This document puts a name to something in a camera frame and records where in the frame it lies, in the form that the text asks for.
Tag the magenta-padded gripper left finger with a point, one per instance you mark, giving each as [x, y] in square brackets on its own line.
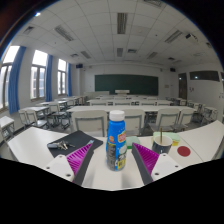
[63, 166]

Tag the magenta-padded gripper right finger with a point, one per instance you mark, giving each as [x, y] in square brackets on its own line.
[163, 166]

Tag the blue drink bottle white cap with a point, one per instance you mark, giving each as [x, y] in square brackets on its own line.
[115, 140]

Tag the dark blue mug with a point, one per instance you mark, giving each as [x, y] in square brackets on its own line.
[160, 149]

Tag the flat round red coaster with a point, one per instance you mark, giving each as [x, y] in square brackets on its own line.
[183, 151]

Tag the wooden stick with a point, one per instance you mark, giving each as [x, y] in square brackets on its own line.
[161, 135]

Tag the small light blue card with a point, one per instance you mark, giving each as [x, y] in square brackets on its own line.
[90, 143]

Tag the group of classroom chairs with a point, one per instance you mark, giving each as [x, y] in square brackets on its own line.
[90, 121]

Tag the group of white classroom desks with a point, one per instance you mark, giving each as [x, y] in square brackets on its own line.
[100, 108]

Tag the dark classroom door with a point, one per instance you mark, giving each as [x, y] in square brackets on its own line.
[182, 86]

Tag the white lectern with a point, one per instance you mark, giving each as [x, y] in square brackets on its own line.
[122, 91]

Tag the classroom window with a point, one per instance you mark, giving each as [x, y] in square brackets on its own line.
[38, 78]
[61, 78]
[5, 80]

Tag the green chalkboard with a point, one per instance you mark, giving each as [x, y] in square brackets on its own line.
[126, 84]

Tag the ceiling projector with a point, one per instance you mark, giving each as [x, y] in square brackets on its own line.
[191, 37]

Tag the group of ceiling lights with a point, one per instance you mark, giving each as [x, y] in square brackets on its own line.
[122, 22]

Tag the black wall speaker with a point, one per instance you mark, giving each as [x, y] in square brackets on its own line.
[79, 66]
[172, 70]

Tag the dark high wall window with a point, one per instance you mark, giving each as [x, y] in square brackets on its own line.
[204, 75]

